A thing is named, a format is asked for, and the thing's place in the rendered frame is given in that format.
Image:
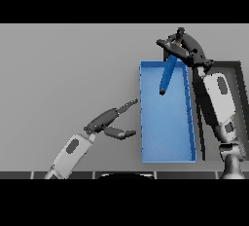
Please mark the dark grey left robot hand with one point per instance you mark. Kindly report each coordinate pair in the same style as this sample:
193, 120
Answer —
103, 119

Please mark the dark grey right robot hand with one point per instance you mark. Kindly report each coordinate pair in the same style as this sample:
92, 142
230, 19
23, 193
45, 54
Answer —
191, 51

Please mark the blue pipe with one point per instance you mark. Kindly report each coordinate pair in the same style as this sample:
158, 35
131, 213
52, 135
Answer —
167, 75

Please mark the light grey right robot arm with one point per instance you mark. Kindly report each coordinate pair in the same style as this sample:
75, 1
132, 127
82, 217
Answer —
217, 106

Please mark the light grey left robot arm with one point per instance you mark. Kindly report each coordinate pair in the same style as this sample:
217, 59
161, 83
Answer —
69, 153

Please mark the dark grey bin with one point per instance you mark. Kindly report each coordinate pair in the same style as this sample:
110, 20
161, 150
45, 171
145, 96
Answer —
238, 83

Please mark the blue bin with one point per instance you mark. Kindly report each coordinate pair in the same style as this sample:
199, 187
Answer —
165, 119

